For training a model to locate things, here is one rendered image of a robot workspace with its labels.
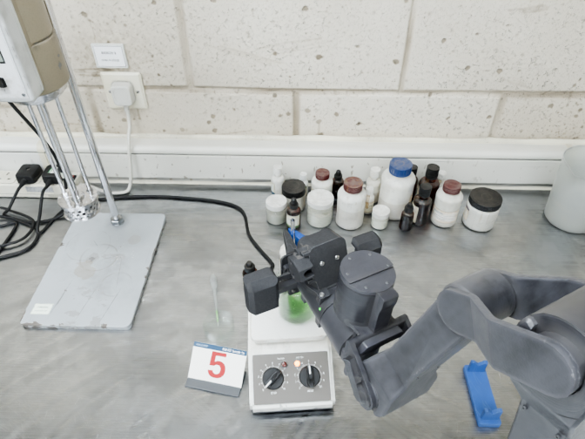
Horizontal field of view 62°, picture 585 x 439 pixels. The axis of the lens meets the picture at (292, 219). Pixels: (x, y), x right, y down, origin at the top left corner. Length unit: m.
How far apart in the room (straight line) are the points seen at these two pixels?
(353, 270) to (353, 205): 0.53
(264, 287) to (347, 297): 0.13
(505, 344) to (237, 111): 0.88
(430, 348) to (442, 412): 0.42
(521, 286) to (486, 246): 0.70
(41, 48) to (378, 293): 0.55
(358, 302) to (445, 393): 0.39
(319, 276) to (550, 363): 0.31
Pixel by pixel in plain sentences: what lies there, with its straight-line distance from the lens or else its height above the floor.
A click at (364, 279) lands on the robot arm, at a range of 0.49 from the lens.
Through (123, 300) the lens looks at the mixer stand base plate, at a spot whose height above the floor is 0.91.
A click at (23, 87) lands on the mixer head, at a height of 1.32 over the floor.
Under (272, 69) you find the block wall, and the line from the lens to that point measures 1.06.
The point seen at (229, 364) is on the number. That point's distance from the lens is 0.83.
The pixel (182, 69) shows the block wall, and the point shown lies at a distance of 1.09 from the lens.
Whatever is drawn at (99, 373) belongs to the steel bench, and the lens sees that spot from 0.90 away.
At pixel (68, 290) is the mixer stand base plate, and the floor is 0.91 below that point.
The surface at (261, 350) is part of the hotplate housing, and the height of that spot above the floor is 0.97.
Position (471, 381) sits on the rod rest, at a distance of 0.87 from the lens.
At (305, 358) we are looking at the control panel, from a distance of 0.78.
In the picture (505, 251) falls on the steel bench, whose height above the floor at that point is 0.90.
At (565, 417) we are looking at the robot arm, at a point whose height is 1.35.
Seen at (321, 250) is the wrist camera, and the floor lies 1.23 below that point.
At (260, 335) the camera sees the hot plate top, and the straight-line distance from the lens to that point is 0.78.
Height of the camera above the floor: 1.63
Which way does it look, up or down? 42 degrees down
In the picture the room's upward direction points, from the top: straight up
